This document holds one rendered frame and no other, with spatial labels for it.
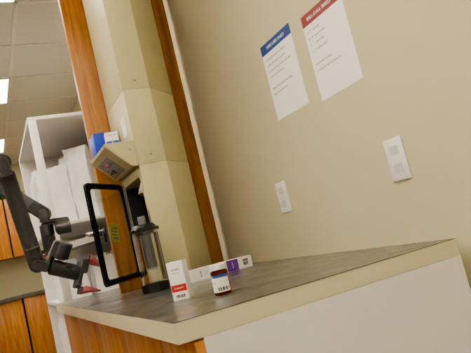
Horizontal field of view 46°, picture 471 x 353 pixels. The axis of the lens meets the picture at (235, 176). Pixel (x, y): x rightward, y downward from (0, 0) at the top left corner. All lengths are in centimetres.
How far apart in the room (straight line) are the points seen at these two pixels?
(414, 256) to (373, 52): 56
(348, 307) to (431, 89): 56
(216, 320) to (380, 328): 37
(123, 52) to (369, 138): 109
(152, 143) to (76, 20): 79
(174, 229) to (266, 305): 108
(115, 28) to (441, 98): 135
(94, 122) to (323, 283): 161
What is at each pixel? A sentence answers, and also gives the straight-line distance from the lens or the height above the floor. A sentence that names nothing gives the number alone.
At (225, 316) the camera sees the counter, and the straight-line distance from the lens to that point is 105.
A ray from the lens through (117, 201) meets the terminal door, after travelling 234.
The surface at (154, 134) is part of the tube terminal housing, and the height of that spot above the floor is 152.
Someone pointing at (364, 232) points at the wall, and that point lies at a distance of 168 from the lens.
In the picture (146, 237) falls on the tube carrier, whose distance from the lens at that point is 195.
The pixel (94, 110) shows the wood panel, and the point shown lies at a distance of 253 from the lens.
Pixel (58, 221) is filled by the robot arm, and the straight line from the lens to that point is 247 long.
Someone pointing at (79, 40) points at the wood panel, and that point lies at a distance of 264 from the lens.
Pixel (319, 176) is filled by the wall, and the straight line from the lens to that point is 180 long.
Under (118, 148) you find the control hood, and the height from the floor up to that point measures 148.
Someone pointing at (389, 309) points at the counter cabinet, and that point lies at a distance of 124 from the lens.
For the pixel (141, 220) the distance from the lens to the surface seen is 199.
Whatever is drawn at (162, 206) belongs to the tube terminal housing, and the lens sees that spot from 211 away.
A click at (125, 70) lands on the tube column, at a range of 222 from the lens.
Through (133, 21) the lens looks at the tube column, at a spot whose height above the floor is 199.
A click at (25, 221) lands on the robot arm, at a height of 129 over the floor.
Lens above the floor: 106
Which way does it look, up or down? 6 degrees up
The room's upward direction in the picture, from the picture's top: 14 degrees counter-clockwise
